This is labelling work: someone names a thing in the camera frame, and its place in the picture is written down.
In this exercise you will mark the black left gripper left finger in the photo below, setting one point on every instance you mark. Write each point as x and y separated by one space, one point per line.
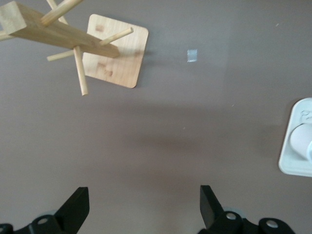
74 207

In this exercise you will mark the wooden mug tree stand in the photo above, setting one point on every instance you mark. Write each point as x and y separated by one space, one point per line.
114 61

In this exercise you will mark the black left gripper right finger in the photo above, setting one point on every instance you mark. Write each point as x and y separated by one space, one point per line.
208 208

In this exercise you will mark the white smiley face cup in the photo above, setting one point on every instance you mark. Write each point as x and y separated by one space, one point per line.
301 141

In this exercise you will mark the cream tray with rabbit print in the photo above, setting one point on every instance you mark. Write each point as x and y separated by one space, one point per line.
292 165

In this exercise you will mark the clear tape patch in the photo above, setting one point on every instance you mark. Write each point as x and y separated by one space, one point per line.
192 56

